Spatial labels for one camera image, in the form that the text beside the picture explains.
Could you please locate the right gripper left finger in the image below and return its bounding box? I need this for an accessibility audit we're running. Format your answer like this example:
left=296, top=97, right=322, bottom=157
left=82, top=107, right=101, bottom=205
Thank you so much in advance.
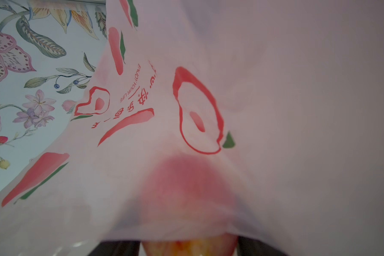
left=88, top=241, right=140, bottom=256

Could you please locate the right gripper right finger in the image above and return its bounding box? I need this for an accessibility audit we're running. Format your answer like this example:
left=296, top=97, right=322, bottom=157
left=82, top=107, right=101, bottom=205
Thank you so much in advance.
left=237, top=236, right=287, bottom=256

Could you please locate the pink red apple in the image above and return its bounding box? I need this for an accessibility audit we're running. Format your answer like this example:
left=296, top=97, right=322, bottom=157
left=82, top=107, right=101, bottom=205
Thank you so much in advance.
left=141, top=234, right=239, bottom=256

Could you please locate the pink plastic bag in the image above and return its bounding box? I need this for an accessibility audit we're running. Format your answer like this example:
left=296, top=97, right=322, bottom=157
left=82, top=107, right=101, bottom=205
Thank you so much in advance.
left=0, top=1, right=384, bottom=256

